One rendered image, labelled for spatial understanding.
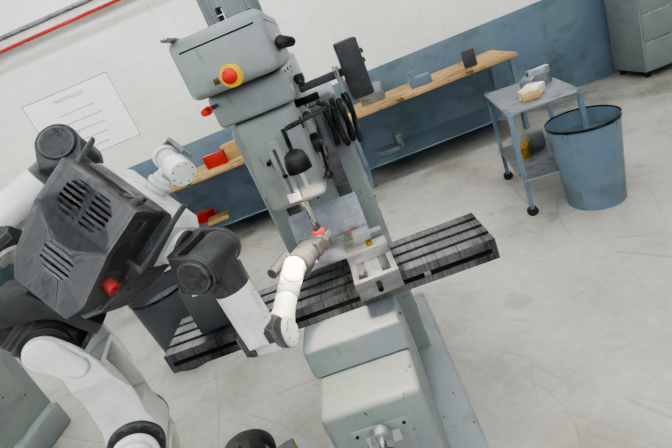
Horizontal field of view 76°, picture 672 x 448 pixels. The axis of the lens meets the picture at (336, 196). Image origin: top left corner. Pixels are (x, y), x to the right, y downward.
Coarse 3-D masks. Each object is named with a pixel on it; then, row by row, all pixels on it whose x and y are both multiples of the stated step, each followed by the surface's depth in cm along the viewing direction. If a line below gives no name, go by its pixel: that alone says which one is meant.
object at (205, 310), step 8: (184, 296) 154; (192, 296) 154; (200, 296) 154; (208, 296) 154; (184, 304) 155; (192, 304) 155; (200, 304) 155; (208, 304) 155; (216, 304) 155; (192, 312) 156; (200, 312) 156; (208, 312) 156; (216, 312) 156; (224, 312) 156; (200, 320) 158; (208, 320) 157; (216, 320) 157; (224, 320) 157; (200, 328) 159; (208, 328) 159
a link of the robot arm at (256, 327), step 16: (224, 304) 100; (240, 304) 100; (256, 304) 103; (240, 320) 101; (256, 320) 102; (272, 320) 106; (288, 320) 110; (240, 336) 105; (256, 336) 103; (272, 336) 104; (288, 336) 107; (256, 352) 108
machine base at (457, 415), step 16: (432, 320) 235; (432, 336) 223; (432, 352) 213; (448, 352) 211; (432, 368) 204; (448, 368) 201; (432, 384) 196; (448, 384) 193; (448, 400) 185; (464, 400) 182; (448, 416) 178; (464, 416) 176; (448, 432) 172; (464, 432) 170; (480, 432) 168
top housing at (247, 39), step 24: (216, 24) 109; (240, 24) 109; (264, 24) 110; (192, 48) 110; (216, 48) 110; (240, 48) 110; (264, 48) 111; (192, 72) 112; (216, 72) 112; (264, 72) 114; (192, 96) 115
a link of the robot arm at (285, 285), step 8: (288, 264) 130; (296, 264) 131; (304, 264) 132; (288, 272) 127; (296, 272) 128; (280, 280) 126; (288, 280) 125; (296, 280) 126; (280, 288) 125; (288, 288) 125; (296, 288) 126; (296, 296) 126
